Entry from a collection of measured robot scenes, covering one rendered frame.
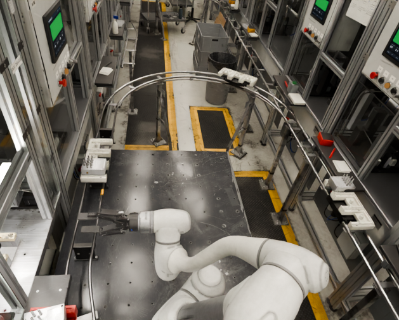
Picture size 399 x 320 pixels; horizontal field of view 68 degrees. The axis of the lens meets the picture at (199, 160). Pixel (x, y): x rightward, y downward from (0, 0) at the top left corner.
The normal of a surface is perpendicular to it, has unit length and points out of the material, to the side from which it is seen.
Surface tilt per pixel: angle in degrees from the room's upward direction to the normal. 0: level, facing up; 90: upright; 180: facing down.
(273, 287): 3
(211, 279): 9
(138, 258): 0
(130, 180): 0
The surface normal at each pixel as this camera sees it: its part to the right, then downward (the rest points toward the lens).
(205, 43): 0.14, 0.68
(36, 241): 0.11, -0.74
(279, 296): 0.26, -0.60
